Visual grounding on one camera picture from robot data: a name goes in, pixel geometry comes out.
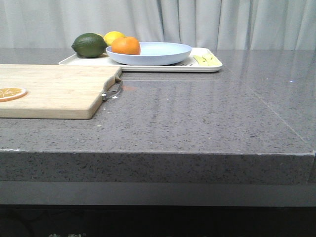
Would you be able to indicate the white rectangular tray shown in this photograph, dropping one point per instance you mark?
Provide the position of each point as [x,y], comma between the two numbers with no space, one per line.
[190,65]

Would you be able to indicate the green lime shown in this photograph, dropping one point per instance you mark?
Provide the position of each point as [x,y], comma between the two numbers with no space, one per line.
[89,45]

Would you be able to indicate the wooden cutting board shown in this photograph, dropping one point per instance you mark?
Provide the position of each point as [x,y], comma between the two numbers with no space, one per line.
[55,91]

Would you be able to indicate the light blue plate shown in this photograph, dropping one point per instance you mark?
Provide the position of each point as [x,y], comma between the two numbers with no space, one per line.
[153,54]

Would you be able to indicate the white curtain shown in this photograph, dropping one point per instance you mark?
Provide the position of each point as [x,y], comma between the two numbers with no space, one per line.
[214,24]

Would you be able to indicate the yellow lemon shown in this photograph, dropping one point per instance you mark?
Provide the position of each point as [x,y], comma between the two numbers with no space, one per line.
[109,37]

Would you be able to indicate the orange slice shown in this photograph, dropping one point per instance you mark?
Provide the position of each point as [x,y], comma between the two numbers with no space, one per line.
[11,93]

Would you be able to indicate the metal cutting board handle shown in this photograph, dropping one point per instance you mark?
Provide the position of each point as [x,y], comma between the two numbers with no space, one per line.
[111,88]

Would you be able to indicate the yellow print on tray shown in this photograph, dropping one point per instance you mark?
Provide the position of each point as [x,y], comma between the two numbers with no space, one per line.
[207,60]

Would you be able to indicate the orange mandarin fruit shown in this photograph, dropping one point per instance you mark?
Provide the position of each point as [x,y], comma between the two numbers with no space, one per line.
[126,45]

